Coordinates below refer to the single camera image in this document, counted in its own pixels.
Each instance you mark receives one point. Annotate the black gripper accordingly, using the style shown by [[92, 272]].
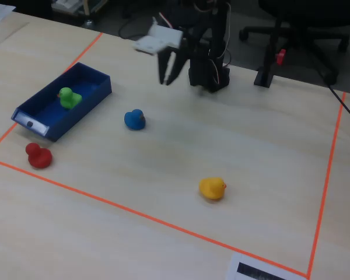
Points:
[[170, 59]]

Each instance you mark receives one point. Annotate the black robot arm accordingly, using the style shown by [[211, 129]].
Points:
[[218, 26]]

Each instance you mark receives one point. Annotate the blue rubber duck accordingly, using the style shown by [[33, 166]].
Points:
[[134, 119]]

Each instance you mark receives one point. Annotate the red clamp knob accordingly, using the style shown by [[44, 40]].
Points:
[[280, 56]]

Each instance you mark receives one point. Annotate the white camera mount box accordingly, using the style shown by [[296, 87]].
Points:
[[159, 39]]

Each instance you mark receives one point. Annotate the red rubber duck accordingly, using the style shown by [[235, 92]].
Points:
[[39, 157]]

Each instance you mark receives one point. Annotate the yellow rubber duck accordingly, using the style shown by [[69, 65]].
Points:
[[211, 189]]

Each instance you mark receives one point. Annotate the green rubber duck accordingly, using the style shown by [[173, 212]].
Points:
[[68, 99]]

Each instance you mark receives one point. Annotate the orange tape strip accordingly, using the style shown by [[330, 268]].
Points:
[[328, 175], [84, 51], [163, 222]]

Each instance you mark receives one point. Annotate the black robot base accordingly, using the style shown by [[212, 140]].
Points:
[[208, 77]]

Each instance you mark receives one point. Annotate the small black box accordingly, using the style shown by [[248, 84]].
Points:
[[265, 73]]

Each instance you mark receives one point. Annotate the white paper with black bar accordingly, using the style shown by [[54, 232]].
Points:
[[251, 269]]

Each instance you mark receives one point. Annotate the black office chair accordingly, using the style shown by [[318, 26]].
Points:
[[306, 17]]

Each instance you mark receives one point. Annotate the blue plastic box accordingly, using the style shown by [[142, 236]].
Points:
[[84, 81]]

